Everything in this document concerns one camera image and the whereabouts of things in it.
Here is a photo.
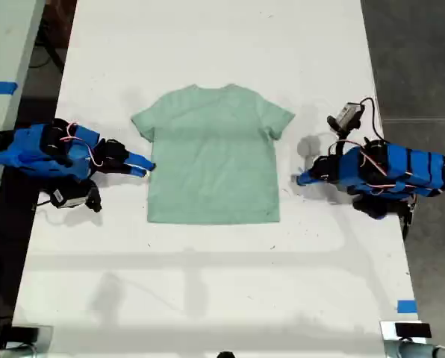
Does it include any black camera cable gripper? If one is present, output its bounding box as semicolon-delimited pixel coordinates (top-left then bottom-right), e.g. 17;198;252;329
358;97;387;145

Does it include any white side table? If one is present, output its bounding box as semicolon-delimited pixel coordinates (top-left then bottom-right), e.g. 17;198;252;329
0;0;47;236

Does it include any small black box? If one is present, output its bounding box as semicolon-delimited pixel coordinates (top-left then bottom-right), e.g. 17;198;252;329
10;326;41;342
394;322;432;339

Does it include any grey metal pipe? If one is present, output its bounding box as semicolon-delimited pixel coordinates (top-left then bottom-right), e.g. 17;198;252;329
0;344;37;358
384;340;445;358

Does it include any thin camera cable gripper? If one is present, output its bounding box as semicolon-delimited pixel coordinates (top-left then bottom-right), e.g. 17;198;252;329
31;192;54;212

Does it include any pale green T-shirt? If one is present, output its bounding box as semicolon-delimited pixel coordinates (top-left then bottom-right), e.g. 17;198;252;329
131;84;296;226

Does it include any short blue tape strip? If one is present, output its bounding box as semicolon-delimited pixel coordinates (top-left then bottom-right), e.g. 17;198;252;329
396;299;419;315

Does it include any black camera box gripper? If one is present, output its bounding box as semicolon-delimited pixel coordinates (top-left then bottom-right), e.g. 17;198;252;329
49;180;104;214
326;101;367;134

